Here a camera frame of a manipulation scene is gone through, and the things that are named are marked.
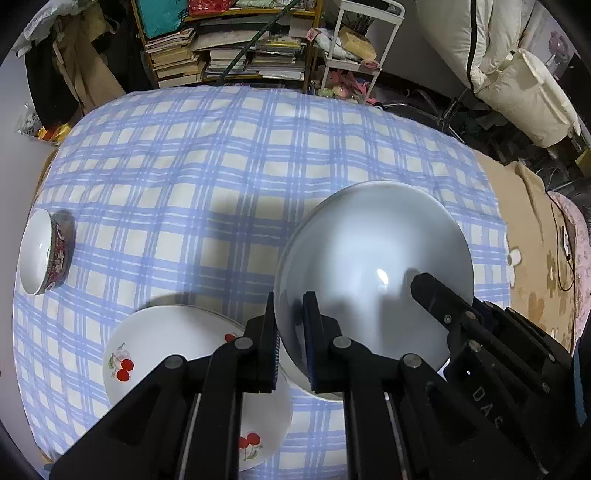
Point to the cream puffer jacket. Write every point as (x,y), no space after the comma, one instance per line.
(508,55)

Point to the teal box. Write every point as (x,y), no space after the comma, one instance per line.
(161,16)

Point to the tan cardboard box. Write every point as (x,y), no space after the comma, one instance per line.
(358,44)

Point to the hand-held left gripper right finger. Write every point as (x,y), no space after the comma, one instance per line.
(310,350)

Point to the stack of books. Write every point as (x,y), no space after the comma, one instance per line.
(221,60)

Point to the large white cherry plate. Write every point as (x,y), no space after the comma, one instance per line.
(175,350)

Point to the green pole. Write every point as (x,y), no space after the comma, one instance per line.
(249,44)

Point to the black clothing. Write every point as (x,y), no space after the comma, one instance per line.
(46,83)

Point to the white puffer jacket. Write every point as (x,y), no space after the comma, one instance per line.
(46,21)

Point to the pink plush toy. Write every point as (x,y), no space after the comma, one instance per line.
(346,85)

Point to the blue plaid cloth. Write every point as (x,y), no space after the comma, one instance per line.
(184,161)

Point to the small pink floral bowl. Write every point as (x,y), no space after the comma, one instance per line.
(34,251)

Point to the pink round container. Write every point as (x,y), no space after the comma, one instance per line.
(372,64)

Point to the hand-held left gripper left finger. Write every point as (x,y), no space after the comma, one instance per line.
(272,341)

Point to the red printed bag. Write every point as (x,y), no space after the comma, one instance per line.
(207,5)

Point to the white metal rack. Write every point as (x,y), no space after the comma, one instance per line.
(390,46)

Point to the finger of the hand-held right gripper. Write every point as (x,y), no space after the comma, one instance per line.
(443,300)

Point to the pink floral cushion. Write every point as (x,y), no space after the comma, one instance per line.
(579,240)

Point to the brown cloth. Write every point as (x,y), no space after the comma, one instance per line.
(92,78)

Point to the yellow bag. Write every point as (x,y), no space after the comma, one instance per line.
(53,134)

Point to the white plastic bag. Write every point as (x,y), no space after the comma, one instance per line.
(328,42)

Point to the beige flower blanket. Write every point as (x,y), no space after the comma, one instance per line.
(531,230)

